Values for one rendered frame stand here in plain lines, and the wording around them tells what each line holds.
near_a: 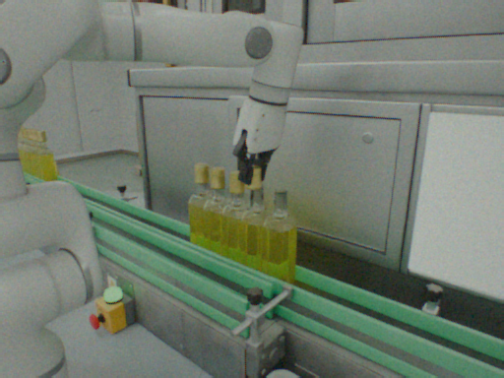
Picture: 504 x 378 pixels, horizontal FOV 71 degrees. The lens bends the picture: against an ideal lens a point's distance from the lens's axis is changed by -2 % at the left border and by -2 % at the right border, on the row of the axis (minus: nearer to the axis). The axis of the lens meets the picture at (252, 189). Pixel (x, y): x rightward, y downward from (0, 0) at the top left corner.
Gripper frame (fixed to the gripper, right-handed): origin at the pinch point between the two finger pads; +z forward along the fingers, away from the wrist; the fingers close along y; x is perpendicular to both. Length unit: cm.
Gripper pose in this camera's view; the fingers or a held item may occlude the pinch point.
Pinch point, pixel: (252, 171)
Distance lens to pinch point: 73.8
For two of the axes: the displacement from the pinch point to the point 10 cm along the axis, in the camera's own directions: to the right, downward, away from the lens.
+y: -6.5, 2.2, -7.3
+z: -1.9, 8.8, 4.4
